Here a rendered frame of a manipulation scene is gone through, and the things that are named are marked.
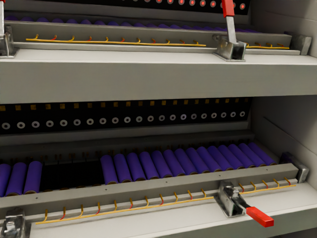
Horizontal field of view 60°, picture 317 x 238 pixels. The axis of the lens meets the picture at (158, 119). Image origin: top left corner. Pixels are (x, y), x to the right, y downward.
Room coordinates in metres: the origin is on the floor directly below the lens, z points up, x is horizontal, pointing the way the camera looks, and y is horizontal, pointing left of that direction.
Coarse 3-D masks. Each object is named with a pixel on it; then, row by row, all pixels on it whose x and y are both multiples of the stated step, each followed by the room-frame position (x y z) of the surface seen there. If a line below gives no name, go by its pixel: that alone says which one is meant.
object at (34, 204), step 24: (264, 168) 0.42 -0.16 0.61; (288, 168) 0.42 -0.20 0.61; (48, 192) 0.33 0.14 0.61; (72, 192) 0.33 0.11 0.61; (96, 192) 0.34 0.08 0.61; (120, 192) 0.34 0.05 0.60; (144, 192) 0.35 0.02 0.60; (168, 192) 0.36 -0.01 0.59; (192, 192) 0.38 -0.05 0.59; (0, 216) 0.30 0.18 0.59
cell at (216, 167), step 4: (200, 148) 0.46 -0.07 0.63; (204, 148) 0.46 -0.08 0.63; (200, 152) 0.46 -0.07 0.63; (204, 152) 0.45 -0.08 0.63; (208, 152) 0.46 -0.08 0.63; (200, 156) 0.45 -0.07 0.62; (204, 156) 0.45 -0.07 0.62; (208, 156) 0.44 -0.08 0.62; (204, 160) 0.44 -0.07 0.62; (208, 160) 0.43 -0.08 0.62; (212, 160) 0.43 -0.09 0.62; (208, 164) 0.43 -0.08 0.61; (212, 164) 0.42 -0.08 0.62; (216, 164) 0.42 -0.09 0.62; (212, 168) 0.42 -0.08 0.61; (216, 168) 0.41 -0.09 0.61; (220, 168) 0.42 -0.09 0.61
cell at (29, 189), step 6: (36, 162) 0.39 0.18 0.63; (30, 168) 0.38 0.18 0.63; (36, 168) 0.38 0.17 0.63; (30, 174) 0.36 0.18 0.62; (36, 174) 0.37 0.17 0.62; (30, 180) 0.35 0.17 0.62; (36, 180) 0.36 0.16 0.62; (30, 186) 0.34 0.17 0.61; (36, 186) 0.35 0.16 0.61; (24, 192) 0.34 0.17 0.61; (36, 192) 0.34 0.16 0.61
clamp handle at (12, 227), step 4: (8, 224) 0.27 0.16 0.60; (12, 224) 0.27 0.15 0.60; (8, 228) 0.27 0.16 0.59; (12, 228) 0.27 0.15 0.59; (16, 228) 0.28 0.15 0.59; (8, 232) 0.27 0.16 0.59; (12, 232) 0.27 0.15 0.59; (16, 232) 0.27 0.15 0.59; (8, 236) 0.27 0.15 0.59; (12, 236) 0.27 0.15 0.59; (16, 236) 0.27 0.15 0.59
